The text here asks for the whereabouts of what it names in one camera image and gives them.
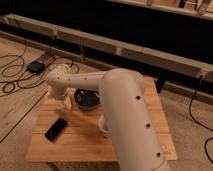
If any black rectangular remote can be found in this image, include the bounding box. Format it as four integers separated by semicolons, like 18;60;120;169
45;117;67;142

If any black floor cable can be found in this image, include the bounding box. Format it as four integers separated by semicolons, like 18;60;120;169
0;43;80;95

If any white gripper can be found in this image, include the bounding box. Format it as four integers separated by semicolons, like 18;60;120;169
48;87;72;112

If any dark ceramic bowl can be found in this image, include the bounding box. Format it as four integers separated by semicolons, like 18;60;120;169
74;89;100;110

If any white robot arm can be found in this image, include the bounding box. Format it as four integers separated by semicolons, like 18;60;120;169
47;65;171;171

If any long wooden beam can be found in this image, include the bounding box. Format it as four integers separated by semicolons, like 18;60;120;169
0;14;213;81

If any black cable at right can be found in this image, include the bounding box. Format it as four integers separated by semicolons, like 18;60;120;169
188;74;213;164

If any wooden table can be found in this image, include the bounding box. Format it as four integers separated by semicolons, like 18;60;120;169
26;77;177;171

